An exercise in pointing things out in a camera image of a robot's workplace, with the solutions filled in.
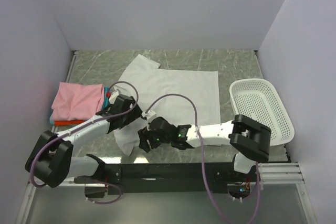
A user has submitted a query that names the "teal folded t shirt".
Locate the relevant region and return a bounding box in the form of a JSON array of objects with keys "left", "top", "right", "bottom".
[{"left": 48, "top": 86, "right": 111, "bottom": 124}]

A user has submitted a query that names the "orange folded t shirt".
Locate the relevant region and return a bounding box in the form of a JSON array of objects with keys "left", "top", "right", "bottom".
[{"left": 53, "top": 120, "right": 84, "bottom": 126}]

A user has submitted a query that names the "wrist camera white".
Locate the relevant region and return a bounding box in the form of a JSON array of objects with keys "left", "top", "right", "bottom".
[
  {"left": 108, "top": 89, "right": 121, "bottom": 105},
  {"left": 141, "top": 110, "right": 157, "bottom": 123}
]

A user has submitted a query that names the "purple cable under base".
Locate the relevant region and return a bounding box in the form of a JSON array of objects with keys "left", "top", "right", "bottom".
[{"left": 84, "top": 182, "right": 124, "bottom": 205}]

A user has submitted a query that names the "white perforated plastic basket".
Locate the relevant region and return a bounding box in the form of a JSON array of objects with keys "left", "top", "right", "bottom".
[{"left": 229, "top": 78, "right": 295, "bottom": 146}]

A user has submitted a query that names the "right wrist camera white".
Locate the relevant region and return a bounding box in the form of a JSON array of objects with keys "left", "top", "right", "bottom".
[{"left": 141, "top": 110, "right": 157, "bottom": 123}]

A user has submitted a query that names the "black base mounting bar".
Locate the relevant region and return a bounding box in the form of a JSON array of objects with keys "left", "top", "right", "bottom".
[{"left": 75, "top": 162, "right": 256, "bottom": 194}]

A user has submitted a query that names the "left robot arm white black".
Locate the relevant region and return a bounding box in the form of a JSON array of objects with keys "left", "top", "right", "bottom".
[{"left": 25, "top": 94, "right": 142, "bottom": 188}]

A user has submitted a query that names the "aluminium extrusion rail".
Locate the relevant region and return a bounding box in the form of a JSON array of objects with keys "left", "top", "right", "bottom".
[{"left": 259, "top": 163, "right": 305, "bottom": 185}]

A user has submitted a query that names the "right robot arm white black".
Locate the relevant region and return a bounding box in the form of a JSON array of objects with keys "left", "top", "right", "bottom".
[{"left": 138, "top": 114, "right": 271, "bottom": 182}]

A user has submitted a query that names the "pink folded t shirt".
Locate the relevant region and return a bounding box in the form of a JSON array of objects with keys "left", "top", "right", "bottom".
[{"left": 50, "top": 82, "right": 104, "bottom": 121}]

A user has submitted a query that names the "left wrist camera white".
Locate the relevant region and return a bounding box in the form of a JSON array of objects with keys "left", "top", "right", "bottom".
[{"left": 108, "top": 89, "right": 121, "bottom": 105}]

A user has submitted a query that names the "white t shirt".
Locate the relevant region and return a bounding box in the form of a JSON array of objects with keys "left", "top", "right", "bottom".
[{"left": 113, "top": 54, "right": 221, "bottom": 156}]

